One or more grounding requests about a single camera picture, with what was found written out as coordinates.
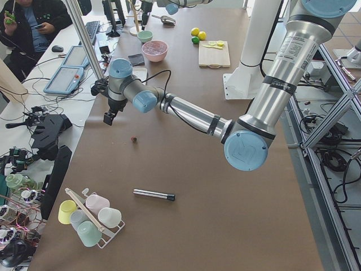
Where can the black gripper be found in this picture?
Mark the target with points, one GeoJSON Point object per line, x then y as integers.
{"type": "Point", "coordinates": [145, 14]}
{"type": "Point", "coordinates": [114, 106]}

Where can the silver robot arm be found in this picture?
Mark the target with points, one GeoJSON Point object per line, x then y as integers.
{"type": "Point", "coordinates": [171, 6]}
{"type": "Point", "coordinates": [195, 128]}

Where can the metal ice scoop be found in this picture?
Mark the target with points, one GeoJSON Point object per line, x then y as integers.
{"type": "Point", "coordinates": [166, 20]}

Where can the wooden cup stand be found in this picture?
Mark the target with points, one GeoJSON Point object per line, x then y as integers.
{"type": "Point", "coordinates": [134, 17]}

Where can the pink bowl of ice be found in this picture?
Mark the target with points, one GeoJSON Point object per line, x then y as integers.
{"type": "Point", "coordinates": [155, 50]}

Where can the pink cup in rack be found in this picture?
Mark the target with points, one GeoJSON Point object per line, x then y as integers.
{"type": "Point", "coordinates": [95, 203]}

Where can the yellow cup in rack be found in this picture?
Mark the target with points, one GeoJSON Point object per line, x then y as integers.
{"type": "Point", "coordinates": [66, 208]}

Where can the white cup in rack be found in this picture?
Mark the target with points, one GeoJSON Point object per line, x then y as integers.
{"type": "Point", "coordinates": [109, 217]}

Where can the grey cup in rack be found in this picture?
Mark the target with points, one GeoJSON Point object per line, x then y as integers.
{"type": "Point", "coordinates": [77, 218]}

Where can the white cup rack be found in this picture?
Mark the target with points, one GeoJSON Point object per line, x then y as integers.
{"type": "Point", "coordinates": [107, 233]}

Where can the green cup in rack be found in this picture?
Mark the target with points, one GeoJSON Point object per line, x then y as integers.
{"type": "Point", "coordinates": [89, 234]}

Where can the green ceramic bowl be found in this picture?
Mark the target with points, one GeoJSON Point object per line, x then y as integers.
{"type": "Point", "coordinates": [145, 36]}

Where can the grey folded cloth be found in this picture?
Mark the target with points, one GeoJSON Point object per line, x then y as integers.
{"type": "Point", "coordinates": [136, 59]}

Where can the yellow lemon far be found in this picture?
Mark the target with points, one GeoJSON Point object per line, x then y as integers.
{"type": "Point", "coordinates": [195, 31]}

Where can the yellow lemon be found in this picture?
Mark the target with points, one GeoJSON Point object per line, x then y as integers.
{"type": "Point", "coordinates": [202, 35]}
{"type": "Point", "coordinates": [195, 31]}

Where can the blue teach pendant near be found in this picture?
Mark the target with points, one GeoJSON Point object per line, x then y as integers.
{"type": "Point", "coordinates": [64, 80]}

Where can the blue teach pendant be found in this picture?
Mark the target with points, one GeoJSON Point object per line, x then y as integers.
{"type": "Point", "coordinates": [76, 57]}
{"type": "Point", "coordinates": [64, 80]}

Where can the green lime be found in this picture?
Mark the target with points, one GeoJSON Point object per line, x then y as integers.
{"type": "Point", "coordinates": [195, 40]}

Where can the yellow lemon near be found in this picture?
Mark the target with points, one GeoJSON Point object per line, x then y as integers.
{"type": "Point", "coordinates": [202, 35]}

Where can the blue teach pendant far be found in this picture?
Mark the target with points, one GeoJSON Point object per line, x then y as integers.
{"type": "Point", "coordinates": [76, 57]}

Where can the yellow plastic knife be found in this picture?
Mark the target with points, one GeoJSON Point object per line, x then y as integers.
{"type": "Point", "coordinates": [213, 46]}

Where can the lemon slice lower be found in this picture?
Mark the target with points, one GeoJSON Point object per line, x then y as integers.
{"type": "Point", "coordinates": [220, 44]}

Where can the wooden cutting board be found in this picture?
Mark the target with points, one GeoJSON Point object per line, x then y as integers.
{"type": "Point", "coordinates": [214, 58]}

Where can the steel muddler black tip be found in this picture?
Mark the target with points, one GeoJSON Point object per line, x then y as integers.
{"type": "Point", "coordinates": [154, 194]}

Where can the seated person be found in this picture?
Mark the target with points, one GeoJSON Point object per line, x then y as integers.
{"type": "Point", "coordinates": [29, 27]}

